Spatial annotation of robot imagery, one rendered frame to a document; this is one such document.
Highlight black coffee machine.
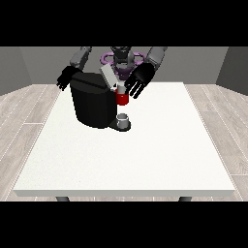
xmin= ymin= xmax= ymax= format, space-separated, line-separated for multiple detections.
xmin=69 ymin=71 xmax=132 ymax=133

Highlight pale grey machine lid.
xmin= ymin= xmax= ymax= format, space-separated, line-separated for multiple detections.
xmin=99 ymin=63 xmax=119 ymax=91

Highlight small grey coffee pod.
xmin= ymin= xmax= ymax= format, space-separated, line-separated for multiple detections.
xmin=116 ymin=81 xmax=126 ymax=95

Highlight red pod holder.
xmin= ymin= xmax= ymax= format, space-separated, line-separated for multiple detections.
xmin=115 ymin=92 xmax=130 ymax=107

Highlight grey robot trunk purple rings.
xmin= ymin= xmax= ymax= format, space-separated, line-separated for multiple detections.
xmin=100 ymin=46 xmax=145 ymax=80

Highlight small grey cup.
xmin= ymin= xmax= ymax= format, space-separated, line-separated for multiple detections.
xmin=116 ymin=112 xmax=130 ymax=129

